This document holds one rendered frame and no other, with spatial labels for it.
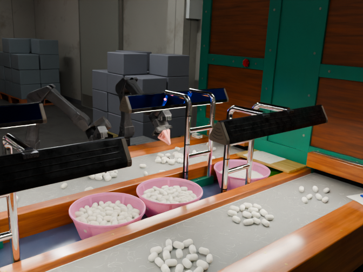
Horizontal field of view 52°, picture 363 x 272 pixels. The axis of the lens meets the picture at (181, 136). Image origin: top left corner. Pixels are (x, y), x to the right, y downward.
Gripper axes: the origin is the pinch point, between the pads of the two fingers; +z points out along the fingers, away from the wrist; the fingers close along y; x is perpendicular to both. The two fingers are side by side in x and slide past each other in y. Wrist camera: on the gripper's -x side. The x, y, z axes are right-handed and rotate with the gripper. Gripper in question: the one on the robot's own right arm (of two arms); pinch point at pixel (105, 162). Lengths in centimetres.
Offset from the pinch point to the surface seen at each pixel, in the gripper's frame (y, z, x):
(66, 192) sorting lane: -28.7, 16.0, -10.8
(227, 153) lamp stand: 21, 34, -50
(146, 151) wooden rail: 27.3, -3.3, 3.6
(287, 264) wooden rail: -2, 80, -68
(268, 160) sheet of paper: 66, 35, -31
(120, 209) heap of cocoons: -18.7, 35.1, -26.9
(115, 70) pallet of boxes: 150, -196, 143
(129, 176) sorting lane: 1.6, 15.4, -10.3
